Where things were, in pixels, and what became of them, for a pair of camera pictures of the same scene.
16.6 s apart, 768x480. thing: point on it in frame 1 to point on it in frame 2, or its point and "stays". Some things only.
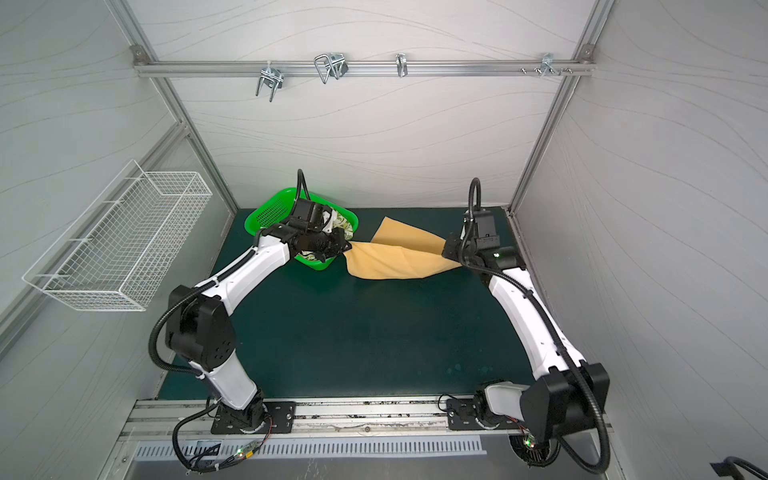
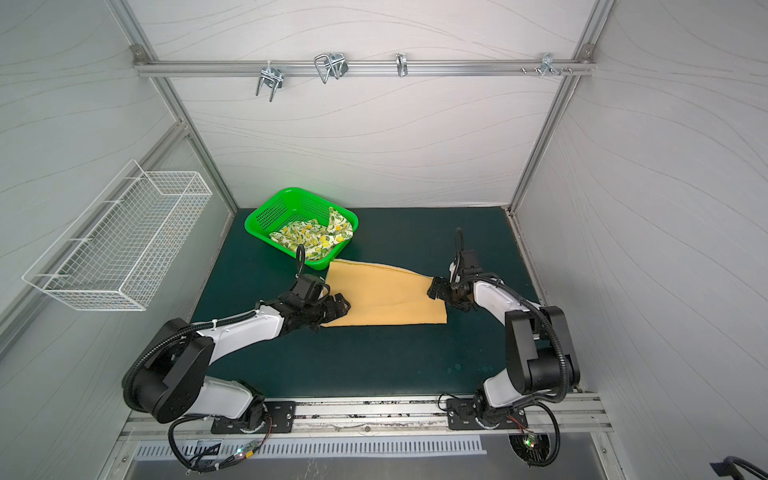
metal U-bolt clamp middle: (334, 65) stays
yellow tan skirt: (399, 252) to (381, 294)
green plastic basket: (279, 208) stays
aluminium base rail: (170, 418) stays
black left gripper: (338, 247) to (333, 313)
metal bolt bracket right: (545, 66) stays
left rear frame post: (141, 56) stays
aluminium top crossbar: (361, 68) stays
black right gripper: (452, 249) to (444, 291)
